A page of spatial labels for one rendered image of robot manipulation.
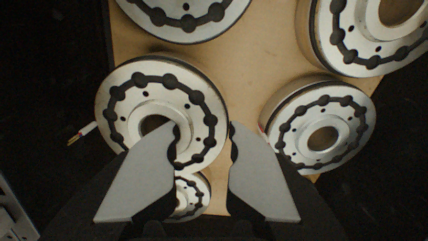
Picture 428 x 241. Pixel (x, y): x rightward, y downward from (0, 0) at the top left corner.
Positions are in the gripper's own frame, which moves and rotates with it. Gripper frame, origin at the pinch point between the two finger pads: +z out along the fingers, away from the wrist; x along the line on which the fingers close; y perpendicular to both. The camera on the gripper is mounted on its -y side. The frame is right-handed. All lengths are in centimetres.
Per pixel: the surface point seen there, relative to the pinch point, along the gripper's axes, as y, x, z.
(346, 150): 3.7, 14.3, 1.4
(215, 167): 9.3, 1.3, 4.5
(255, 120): 2.2, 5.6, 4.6
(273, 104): -0.4, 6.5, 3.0
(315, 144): 3.6, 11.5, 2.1
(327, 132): 2.3, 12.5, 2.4
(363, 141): 2.6, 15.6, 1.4
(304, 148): 3.2, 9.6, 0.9
